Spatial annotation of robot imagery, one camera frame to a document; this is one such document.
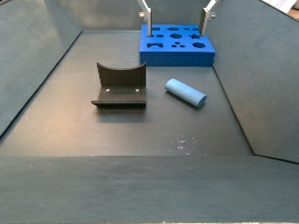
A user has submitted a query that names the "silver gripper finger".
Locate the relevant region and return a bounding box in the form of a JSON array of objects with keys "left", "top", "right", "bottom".
[
  {"left": 201, "top": 0, "right": 218, "bottom": 35},
  {"left": 137, "top": 0, "right": 153, "bottom": 37}
]

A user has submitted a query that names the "light blue oval cylinder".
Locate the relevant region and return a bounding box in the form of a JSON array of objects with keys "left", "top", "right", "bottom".
[{"left": 165, "top": 79, "right": 207, "bottom": 108}]

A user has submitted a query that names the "blue foam shape board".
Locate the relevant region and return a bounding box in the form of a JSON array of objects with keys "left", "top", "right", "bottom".
[{"left": 139, "top": 24, "right": 215, "bottom": 67}]

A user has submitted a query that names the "black curved fixture stand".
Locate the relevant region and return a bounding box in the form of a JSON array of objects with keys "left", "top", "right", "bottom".
[{"left": 91, "top": 64, "right": 147, "bottom": 108}]

